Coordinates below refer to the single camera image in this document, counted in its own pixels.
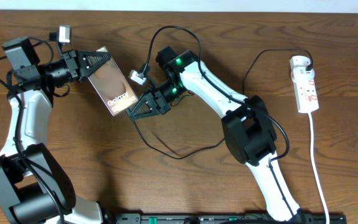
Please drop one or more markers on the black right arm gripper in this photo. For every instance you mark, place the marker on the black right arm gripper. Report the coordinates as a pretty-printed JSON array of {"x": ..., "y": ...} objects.
[{"x": 156, "y": 101}]

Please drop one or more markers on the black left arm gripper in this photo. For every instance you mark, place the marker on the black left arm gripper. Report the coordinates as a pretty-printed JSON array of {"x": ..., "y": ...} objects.
[{"x": 72, "y": 65}]

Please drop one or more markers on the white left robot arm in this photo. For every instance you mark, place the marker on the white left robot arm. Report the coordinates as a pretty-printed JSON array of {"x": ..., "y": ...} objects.
[{"x": 33, "y": 186}]

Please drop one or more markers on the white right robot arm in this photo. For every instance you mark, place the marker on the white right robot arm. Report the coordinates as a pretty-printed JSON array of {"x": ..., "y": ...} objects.
[{"x": 249, "y": 131}]

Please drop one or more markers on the white power strip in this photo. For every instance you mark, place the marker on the white power strip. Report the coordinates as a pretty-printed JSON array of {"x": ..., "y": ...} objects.
[{"x": 305, "y": 94}]

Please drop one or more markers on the white USB wall charger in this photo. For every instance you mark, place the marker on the white USB wall charger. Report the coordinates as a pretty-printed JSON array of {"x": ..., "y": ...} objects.
[{"x": 301, "y": 69}]

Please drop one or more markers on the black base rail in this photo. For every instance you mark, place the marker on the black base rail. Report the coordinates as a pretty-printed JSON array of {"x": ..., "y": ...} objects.
[{"x": 136, "y": 218}]

